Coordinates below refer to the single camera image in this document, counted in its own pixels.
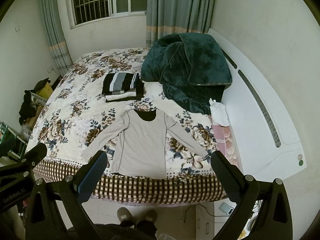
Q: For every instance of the beige long sleeve shirt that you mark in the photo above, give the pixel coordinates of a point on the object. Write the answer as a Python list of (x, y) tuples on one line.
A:
[(141, 140)]

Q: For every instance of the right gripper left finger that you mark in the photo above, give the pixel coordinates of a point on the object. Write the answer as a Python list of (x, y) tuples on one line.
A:
[(44, 220)]

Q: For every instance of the yellow cardboard box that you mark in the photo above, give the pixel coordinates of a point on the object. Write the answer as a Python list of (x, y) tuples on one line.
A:
[(45, 92)]

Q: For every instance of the blue phone on cabinet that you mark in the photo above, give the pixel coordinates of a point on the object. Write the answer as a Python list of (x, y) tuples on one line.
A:
[(226, 208)]

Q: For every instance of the pink floral bed sheet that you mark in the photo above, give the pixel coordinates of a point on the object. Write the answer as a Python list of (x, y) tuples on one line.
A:
[(227, 145)]

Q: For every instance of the left blue-grey curtain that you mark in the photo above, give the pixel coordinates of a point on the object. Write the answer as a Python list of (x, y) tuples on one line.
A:
[(56, 40)]

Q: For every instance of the white bedside cabinet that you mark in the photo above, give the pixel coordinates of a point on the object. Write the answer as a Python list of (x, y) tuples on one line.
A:
[(210, 219)]

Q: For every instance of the green metal rack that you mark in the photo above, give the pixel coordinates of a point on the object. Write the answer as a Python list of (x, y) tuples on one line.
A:
[(12, 145)]

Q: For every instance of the blue-grey curtain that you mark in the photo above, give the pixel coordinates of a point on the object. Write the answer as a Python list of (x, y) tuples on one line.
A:
[(56, 40), (164, 17)]

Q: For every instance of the dark green plush blanket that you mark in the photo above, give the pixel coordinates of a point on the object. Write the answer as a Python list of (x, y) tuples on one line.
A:
[(191, 68)]

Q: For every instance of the white bed headboard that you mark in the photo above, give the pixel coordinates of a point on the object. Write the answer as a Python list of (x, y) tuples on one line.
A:
[(266, 139)]

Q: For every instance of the black folded garment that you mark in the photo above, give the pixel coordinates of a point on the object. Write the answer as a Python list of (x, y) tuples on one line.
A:
[(139, 92)]

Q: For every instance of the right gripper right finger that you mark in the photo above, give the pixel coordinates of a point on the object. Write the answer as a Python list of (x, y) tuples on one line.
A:
[(274, 220)]

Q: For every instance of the white folded garment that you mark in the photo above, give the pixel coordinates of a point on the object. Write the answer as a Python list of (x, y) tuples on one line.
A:
[(121, 96)]

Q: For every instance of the white pillow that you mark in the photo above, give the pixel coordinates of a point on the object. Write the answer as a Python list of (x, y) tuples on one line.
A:
[(218, 114)]

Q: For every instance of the striped black grey folded sweater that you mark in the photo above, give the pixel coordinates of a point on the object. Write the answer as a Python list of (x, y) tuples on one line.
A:
[(119, 82)]

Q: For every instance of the right blue-grey curtain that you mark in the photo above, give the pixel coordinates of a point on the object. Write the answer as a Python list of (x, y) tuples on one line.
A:
[(164, 17)]

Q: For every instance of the right grey slipper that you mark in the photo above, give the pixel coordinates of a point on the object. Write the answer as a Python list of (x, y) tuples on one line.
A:
[(151, 215)]

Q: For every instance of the black clothes pile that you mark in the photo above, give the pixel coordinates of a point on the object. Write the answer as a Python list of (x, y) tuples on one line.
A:
[(27, 111)]

